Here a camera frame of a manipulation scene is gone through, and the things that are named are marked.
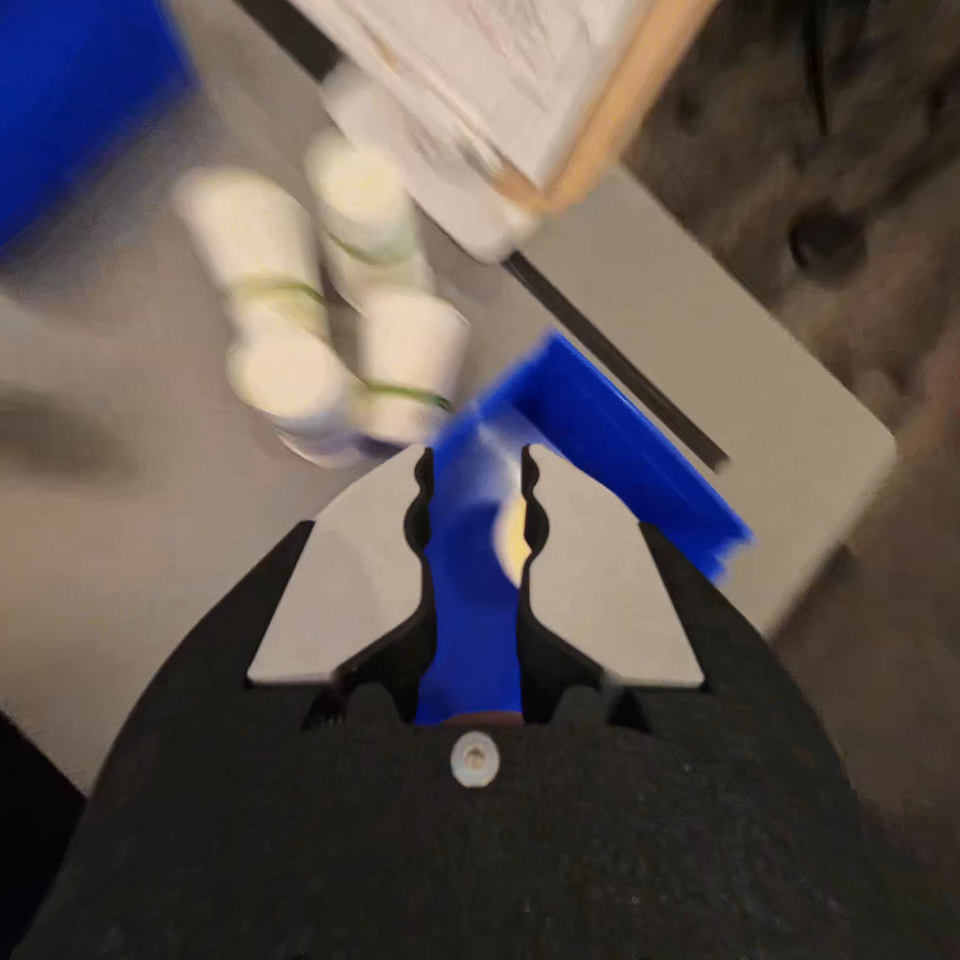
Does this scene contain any blue plastic bin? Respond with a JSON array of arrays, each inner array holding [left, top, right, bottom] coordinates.
[[0, 0, 198, 250], [414, 330, 755, 727]]

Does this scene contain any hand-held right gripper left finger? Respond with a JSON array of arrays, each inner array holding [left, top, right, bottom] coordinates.
[[246, 444, 439, 727]]

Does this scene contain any printed instruction sheet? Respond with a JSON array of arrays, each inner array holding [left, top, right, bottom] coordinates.
[[288, 0, 655, 190]]

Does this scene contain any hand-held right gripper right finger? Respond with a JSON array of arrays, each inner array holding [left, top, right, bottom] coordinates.
[[516, 444, 708, 727]]

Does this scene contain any white sign stand base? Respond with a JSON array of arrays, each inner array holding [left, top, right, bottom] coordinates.
[[321, 63, 543, 265]]

